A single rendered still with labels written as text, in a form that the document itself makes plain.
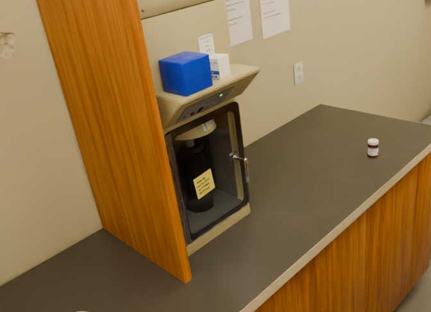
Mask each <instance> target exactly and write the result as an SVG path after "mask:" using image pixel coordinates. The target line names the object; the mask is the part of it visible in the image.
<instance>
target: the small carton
mask: <svg viewBox="0 0 431 312"><path fill-rule="evenodd" d="M209 59H210V68H211V73H212V78H213V79H222V78H224V77H226V76H228V75H230V74H231V73H230V63H229V57H228V54H220V53H214V54H213V55H210V56H209Z"/></svg>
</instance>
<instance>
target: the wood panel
mask: <svg viewBox="0 0 431 312"><path fill-rule="evenodd" d="M36 2H37V5H38V9H39V12H40V16H41V19H42V23H43V25H44V29H45V32H46V36H47V40H48V42H49V47H50V50H51V53H52V56H53V60H54V63H55V67H56V71H57V73H58V77H59V80H60V84H61V87H62V90H63V95H64V98H65V101H66V104H67V108H68V111H69V115H70V117H71V121H72V125H73V128H74V132H75V135H76V138H77V142H78V146H79V148H80V152H81V156H82V159H83V163H84V165H85V169H86V172H87V176H88V179H89V183H90V186H91V190H92V194H93V196H94V200H95V203H96V207H97V211H98V213H99V217H100V220H101V224H102V227H103V228H104V229H105V230H107V231H108V232H109V233H111V234H113V235H114V236H115V237H117V238H118V239H120V240H121V241H123V242H124V243H126V244H127V245H129V246H130V247H132V248H133V249H135V250H136V251H137V252H139V253H140V254H142V255H143V256H145V257H146V258H148V259H149V260H151V261H152V262H154V263H155V264H157V265H158V266H159V267H161V268H163V269H164V270H165V271H167V272H169V273H170V274H171V275H173V276H175V277H176V278H177V279H179V280H181V281H182V282H183V283H185V284H186V283H187V282H189V281H190V280H191V279H192V274H191V270H190V264H189V258H188V254H187V248H186V244H185V238H184V235H183V229H182V223H181V219H180V213H179V209H178V203H177V199H176V193H175V190H174V184H173V178H172V174H171V168H170V164H169V158H168V154H167V148H166V145H165V139H164V133H163V129H162V123H161V119H160V113H159V109H158V103H157V100H156V94H155V88H154V84H153V78H152V74H151V68H150V64H149V58H148V52H147V48H146V42H145V38H144V32H143V29H142V23H141V19H140V13H139V7H138V3H137V0H36Z"/></svg>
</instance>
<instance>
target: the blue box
mask: <svg viewBox="0 0 431 312"><path fill-rule="evenodd" d="M158 64H159V68H160V70H159V71H160V74H161V78H162V85H163V88H164V91H165V92H170V93H173V94H178V95H181V96H190V95H191V94H194V93H196V92H199V91H202V90H203V89H206V88H208V87H211V86H213V81H212V73H211V68H210V59H209V54H206V53H197V52H191V51H183V52H181V53H178V54H175V55H172V56H169V57H166V58H163V59H161V60H159V61H158Z"/></svg>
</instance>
